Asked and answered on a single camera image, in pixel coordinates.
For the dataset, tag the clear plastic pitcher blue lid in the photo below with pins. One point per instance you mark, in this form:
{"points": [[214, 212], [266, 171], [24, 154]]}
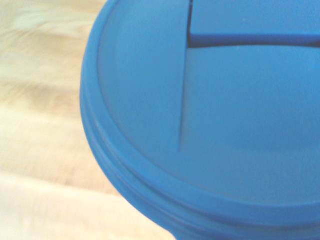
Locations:
{"points": [[215, 120]]}

